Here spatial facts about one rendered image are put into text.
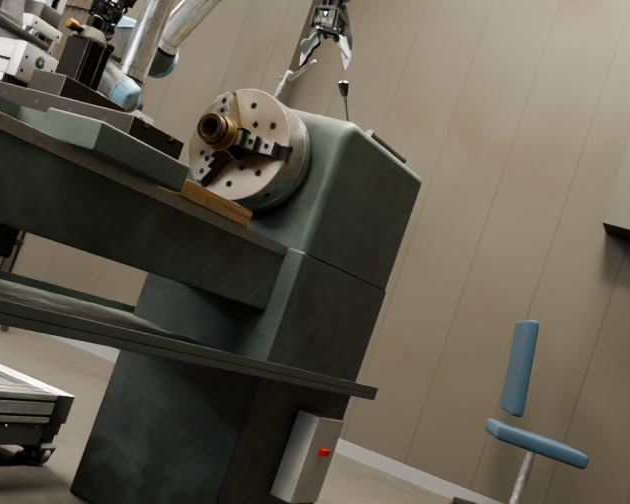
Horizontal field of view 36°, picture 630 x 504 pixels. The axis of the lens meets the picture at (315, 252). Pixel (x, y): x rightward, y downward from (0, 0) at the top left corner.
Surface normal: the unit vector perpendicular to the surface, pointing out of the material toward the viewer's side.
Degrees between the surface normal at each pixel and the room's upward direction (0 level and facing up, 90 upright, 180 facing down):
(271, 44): 90
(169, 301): 90
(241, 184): 90
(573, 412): 90
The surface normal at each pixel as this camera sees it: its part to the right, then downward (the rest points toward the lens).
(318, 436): 0.84, 0.26
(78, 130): -0.44, -0.21
